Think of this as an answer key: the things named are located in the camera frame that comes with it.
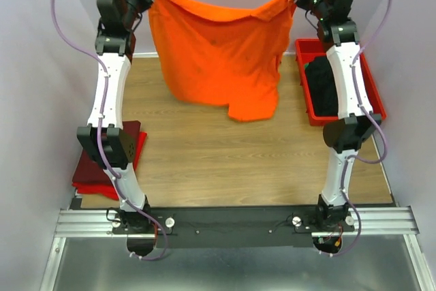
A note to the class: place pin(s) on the orange t shirt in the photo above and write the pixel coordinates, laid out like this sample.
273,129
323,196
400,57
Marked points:
223,56

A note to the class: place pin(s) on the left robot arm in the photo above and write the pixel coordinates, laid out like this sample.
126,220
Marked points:
103,138

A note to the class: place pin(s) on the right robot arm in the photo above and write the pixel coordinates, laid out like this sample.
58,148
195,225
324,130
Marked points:
356,121

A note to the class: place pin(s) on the red plastic bin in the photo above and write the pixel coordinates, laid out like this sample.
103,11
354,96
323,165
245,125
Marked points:
309,48

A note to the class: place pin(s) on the black t shirt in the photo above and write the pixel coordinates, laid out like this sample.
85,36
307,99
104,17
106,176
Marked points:
322,88

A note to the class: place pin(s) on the dark red folded shirt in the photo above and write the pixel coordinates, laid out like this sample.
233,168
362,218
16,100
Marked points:
89,173

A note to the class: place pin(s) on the bright red folded shirt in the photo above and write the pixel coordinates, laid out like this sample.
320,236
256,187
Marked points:
107,191

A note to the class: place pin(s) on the aluminium extrusion rail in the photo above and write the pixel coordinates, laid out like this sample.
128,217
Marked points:
382,253

